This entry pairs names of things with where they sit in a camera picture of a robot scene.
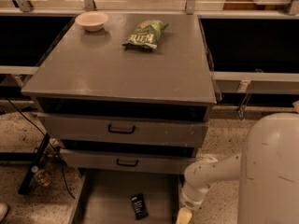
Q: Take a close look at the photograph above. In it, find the small clear bottle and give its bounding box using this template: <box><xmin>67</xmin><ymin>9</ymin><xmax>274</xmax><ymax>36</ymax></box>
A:
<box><xmin>31</xmin><ymin>166</ymin><xmax>51</xmax><ymax>187</ymax></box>

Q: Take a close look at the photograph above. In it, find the middle grey drawer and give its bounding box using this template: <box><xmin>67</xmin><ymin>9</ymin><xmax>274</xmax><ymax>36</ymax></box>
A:
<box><xmin>61</xmin><ymin>149</ymin><xmax>195</xmax><ymax>175</ymax></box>

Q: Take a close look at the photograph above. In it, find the grey drawer cabinet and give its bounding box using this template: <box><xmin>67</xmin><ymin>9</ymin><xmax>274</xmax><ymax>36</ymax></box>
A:
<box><xmin>21</xmin><ymin>12</ymin><xmax>218</xmax><ymax>185</ymax></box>

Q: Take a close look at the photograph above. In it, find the black cable on floor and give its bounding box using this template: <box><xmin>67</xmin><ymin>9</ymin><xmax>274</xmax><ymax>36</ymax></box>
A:
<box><xmin>5</xmin><ymin>97</ymin><xmax>77</xmax><ymax>200</ymax></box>

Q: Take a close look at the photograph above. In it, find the white paper bowl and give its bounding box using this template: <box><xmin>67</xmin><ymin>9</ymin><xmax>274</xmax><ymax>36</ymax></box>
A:
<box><xmin>75</xmin><ymin>11</ymin><xmax>108</xmax><ymax>32</ymax></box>

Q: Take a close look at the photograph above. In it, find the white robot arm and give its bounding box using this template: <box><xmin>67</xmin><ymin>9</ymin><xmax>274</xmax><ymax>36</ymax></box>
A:
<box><xmin>176</xmin><ymin>113</ymin><xmax>299</xmax><ymax>224</ymax></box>

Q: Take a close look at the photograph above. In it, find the open bottom grey drawer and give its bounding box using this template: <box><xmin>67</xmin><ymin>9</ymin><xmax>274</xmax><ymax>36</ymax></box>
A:
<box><xmin>68</xmin><ymin>170</ymin><xmax>180</xmax><ymax>224</ymax></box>

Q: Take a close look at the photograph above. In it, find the dark blue rxbar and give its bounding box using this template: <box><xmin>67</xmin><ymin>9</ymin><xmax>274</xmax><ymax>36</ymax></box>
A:
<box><xmin>131</xmin><ymin>193</ymin><xmax>149</xmax><ymax>219</ymax></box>

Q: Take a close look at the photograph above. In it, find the black metal leg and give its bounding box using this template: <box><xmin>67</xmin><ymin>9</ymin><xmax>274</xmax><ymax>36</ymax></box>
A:
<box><xmin>18</xmin><ymin>133</ymin><xmax>50</xmax><ymax>195</ymax></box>

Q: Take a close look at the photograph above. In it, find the top grey drawer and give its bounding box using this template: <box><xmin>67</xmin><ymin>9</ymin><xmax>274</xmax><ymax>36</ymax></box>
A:
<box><xmin>38</xmin><ymin>113</ymin><xmax>207</xmax><ymax>147</ymax></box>

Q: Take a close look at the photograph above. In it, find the green kettle chips bag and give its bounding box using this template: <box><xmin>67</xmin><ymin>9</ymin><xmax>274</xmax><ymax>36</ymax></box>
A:
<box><xmin>122</xmin><ymin>20</ymin><xmax>168</xmax><ymax>49</ymax></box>

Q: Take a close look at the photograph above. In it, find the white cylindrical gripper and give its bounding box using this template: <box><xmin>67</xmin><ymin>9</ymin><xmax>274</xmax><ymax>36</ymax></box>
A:
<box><xmin>176</xmin><ymin>184</ymin><xmax>208</xmax><ymax>224</ymax></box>

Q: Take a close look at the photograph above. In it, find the white shoe tip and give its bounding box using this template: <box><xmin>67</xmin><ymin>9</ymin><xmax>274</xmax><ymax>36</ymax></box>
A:
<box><xmin>0</xmin><ymin>203</ymin><xmax>8</xmax><ymax>222</ymax></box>

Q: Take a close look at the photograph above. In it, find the metal bracket under shelf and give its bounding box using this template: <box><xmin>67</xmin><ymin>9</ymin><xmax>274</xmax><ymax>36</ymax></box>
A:
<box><xmin>237</xmin><ymin>93</ymin><xmax>251</xmax><ymax>120</ymax></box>

